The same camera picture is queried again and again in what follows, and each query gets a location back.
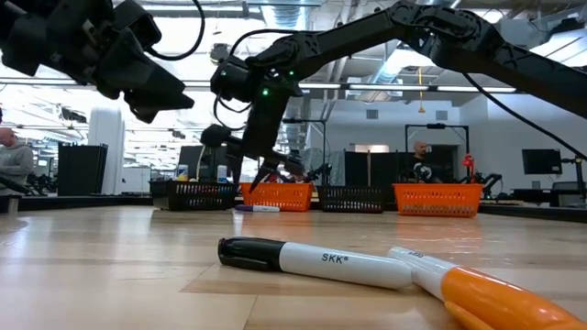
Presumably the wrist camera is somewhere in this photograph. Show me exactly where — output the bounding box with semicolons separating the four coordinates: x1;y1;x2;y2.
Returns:
112;0;162;48
209;57;258;105

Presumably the black computer monitor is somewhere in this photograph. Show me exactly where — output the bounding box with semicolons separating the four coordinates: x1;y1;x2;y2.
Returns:
521;148;563;176
177;145;236;183

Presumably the black slotted plastic basket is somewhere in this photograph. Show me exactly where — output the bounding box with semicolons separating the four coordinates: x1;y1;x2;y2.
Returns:
316;185;389;215
150;181;239;212

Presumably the black station frame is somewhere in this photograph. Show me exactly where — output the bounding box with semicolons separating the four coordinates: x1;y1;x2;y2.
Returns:
282;118;327;184
404;123;471;184

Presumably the yellow hanging cord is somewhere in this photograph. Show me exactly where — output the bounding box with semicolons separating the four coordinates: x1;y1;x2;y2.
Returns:
415;67;426;116

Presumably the black metal table frame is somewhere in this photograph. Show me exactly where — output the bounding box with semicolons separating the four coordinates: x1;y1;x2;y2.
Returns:
17;194;587;220

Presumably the long ceiling light strip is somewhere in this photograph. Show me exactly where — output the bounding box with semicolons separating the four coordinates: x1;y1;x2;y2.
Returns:
0;77;343;91
348;83;430;92
435;85;517;94

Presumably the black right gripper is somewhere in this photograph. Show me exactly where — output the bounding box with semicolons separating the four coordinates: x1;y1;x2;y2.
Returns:
200;85;306;193

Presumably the black partition screen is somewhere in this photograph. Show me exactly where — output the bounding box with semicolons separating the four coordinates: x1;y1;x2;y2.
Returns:
343;150;460;187

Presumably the red object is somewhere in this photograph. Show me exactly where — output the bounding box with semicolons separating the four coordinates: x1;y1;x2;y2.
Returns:
461;154;476;183

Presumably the orange slotted plastic basket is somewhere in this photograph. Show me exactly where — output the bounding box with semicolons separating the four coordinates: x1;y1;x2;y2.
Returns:
240;181;316;213
393;182;485;218

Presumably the orange cap white marker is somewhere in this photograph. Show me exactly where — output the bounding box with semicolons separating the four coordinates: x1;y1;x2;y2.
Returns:
387;246;587;330

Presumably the black cabinet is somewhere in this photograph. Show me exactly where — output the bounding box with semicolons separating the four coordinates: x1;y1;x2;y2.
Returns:
57;143;109;197

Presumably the black monitor stand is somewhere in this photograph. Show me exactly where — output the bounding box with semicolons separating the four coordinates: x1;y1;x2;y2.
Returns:
561;154;587;203

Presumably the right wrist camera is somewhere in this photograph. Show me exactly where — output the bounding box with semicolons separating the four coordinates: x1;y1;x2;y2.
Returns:
209;57;258;105

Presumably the black cap white marker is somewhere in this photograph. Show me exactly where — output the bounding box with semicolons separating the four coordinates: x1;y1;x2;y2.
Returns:
216;236;414;291

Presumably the white pillar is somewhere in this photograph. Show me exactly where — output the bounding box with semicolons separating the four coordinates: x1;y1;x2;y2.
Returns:
87;105;127;196

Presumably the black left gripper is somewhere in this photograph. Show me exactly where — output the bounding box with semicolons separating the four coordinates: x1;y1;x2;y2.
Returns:
45;0;196;124

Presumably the person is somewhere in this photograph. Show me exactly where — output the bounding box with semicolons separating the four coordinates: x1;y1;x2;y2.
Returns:
405;140;444;184
0;126;36;196

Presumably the purple cap white marker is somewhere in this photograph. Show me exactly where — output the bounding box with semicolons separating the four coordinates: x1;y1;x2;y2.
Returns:
234;203;282;214

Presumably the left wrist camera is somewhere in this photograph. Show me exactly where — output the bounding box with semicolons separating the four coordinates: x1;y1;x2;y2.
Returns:
112;0;162;48

